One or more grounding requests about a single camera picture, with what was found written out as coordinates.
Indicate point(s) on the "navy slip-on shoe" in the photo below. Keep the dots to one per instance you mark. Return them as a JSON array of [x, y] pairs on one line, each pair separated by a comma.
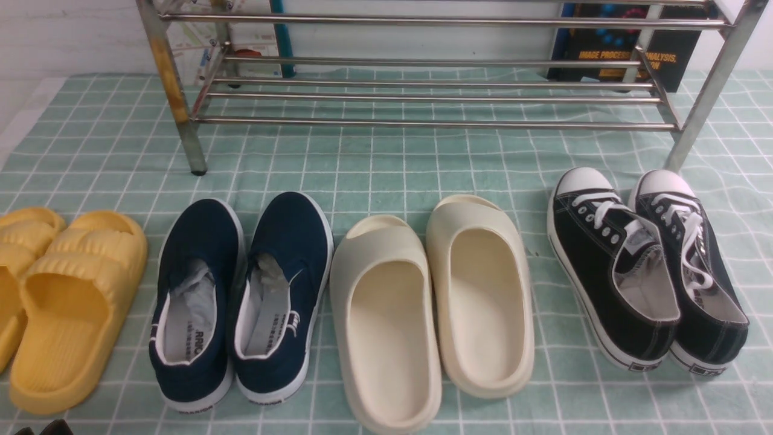
[[197, 272], [272, 315]]

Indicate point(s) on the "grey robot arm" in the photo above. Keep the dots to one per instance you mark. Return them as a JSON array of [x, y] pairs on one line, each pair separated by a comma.
[[56, 427]]

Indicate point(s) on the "steel shoe rack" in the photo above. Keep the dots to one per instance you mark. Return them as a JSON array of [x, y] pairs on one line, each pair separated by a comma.
[[639, 86]]

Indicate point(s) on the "left cream slide slipper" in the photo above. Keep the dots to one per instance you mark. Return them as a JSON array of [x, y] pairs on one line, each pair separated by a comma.
[[381, 296]]

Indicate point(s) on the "cream slide slipper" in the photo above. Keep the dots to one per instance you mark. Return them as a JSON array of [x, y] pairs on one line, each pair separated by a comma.
[[381, 296], [483, 293]]

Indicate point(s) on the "right cream slide slipper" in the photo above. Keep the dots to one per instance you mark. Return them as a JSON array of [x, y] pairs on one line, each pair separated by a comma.
[[483, 293]]

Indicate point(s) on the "teal vertical pole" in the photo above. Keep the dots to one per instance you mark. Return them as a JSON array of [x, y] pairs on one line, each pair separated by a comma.
[[283, 41]]

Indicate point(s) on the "left black canvas sneaker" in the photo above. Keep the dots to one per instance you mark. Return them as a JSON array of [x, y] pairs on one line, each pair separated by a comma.
[[616, 262]]

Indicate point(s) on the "black canvas sneaker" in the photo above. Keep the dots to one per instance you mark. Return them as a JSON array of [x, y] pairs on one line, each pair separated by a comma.
[[616, 262], [713, 326]]

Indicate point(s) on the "white printed paper bag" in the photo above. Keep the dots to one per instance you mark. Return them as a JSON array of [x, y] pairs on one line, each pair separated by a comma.
[[194, 43]]

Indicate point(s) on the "dark image processing book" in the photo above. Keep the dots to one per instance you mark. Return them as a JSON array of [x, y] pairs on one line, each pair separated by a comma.
[[668, 51]]

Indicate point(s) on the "green checkered table cloth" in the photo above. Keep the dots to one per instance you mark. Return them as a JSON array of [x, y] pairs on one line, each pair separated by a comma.
[[108, 142]]

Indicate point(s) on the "right yellow ridged slipper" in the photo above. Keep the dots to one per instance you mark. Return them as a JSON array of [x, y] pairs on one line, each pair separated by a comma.
[[77, 296]]

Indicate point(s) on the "yellow ridged slipper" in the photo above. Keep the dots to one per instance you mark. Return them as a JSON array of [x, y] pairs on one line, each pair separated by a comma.
[[77, 296], [25, 236]]

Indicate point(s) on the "right black canvas sneaker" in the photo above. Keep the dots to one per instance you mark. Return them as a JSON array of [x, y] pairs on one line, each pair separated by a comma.
[[713, 326]]

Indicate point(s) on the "left yellow ridged slipper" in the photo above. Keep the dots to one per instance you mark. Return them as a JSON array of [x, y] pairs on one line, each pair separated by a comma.
[[25, 236]]

